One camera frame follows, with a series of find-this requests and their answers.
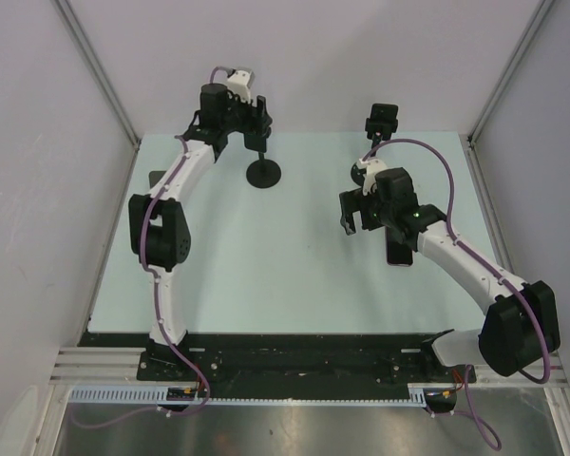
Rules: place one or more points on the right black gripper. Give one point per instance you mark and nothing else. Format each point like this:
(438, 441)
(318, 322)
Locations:
(352, 201)

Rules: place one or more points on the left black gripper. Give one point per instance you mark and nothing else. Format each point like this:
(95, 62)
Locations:
(253, 123)

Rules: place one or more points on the black pole phone stand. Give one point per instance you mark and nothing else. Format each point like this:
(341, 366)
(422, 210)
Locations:
(263, 173)
(379, 129)

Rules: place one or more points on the black phone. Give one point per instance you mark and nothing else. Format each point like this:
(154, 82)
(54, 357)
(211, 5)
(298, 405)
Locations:
(387, 110)
(397, 254)

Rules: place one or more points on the silver phone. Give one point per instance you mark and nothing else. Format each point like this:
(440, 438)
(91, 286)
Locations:
(255, 142)

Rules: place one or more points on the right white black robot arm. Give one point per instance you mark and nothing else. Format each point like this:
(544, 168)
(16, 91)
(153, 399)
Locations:
(520, 318)

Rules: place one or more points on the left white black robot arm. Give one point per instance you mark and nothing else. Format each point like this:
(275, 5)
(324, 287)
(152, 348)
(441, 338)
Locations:
(158, 228)

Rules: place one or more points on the brown round phone stand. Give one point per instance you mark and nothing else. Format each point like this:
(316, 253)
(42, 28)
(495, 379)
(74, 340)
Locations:
(155, 177)

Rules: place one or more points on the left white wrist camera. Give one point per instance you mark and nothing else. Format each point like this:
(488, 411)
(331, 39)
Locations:
(242, 81)

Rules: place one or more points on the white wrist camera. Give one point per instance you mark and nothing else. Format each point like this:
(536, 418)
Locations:
(242, 81)
(372, 167)

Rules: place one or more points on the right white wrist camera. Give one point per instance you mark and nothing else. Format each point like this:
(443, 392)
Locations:
(372, 167)

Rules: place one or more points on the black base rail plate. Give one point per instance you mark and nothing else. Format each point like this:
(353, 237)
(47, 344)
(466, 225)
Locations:
(299, 366)

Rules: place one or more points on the left aluminium frame post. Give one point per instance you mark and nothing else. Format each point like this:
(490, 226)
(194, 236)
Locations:
(80, 39)

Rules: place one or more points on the aluminium frame post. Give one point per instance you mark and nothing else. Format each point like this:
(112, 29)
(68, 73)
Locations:
(80, 39)
(513, 63)

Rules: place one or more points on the white slotted cable duct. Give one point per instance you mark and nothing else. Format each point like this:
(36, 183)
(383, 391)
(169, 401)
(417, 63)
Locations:
(173, 396)

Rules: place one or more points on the right aluminium frame post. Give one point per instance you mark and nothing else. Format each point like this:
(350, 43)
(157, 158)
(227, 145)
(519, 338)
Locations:
(513, 63)

